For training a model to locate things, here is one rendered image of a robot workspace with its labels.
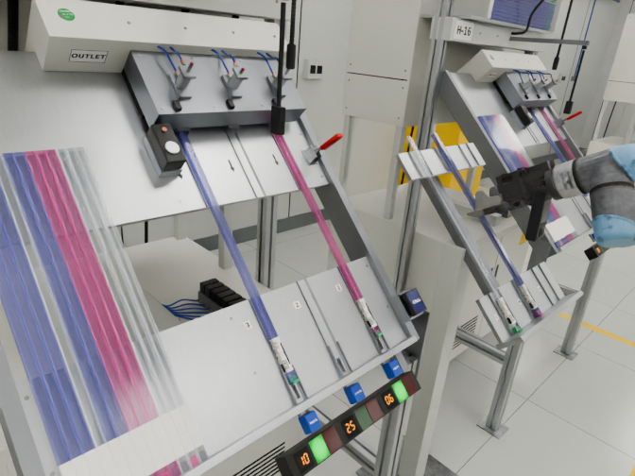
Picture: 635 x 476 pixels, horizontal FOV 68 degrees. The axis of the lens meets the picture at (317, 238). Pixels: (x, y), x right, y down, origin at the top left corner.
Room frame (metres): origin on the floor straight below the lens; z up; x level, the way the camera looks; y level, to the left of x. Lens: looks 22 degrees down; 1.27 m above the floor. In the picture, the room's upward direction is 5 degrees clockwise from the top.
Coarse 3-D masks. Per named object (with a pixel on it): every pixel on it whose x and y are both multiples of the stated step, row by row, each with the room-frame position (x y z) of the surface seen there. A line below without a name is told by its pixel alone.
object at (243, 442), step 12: (396, 348) 0.77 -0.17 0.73; (372, 360) 0.73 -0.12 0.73; (384, 360) 0.74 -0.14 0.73; (360, 372) 0.69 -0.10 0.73; (336, 384) 0.65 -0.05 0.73; (312, 396) 0.62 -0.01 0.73; (324, 396) 0.63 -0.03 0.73; (300, 408) 0.59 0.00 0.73; (276, 420) 0.56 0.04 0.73; (252, 432) 0.53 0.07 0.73; (264, 432) 0.54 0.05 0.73; (240, 444) 0.51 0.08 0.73; (216, 456) 0.48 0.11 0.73; (228, 456) 0.49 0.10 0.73; (192, 468) 0.46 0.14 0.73; (204, 468) 0.46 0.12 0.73
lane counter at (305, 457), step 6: (300, 450) 0.57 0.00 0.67; (306, 450) 0.57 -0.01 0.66; (294, 456) 0.56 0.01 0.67; (300, 456) 0.56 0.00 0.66; (306, 456) 0.57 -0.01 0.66; (300, 462) 0.56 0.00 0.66; (306, 462) 0.56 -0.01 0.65; (312, 462) 0.56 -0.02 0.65; (300, 468) 0.55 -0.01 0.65; (306, 468) 0.55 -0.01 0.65; (300, 474) 0.54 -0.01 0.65
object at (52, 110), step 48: (0, 96) 0.73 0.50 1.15; (48, 96) 0.78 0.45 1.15; (96, 96) 0.83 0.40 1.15; (0, 144) 0.67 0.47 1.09; (48, 144) 0.71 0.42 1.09; (96, 144) 0.76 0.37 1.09; (144, 144) 0.81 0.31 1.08; (192, 144) 0.87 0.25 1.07; (240, 144) 0.94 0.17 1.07; (288, 144) 1.02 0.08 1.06; (144, 192) 0.74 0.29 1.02; (192, 192) 0.80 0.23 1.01; (240, 192) 0.86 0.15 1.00; (288, 192) 0.93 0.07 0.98
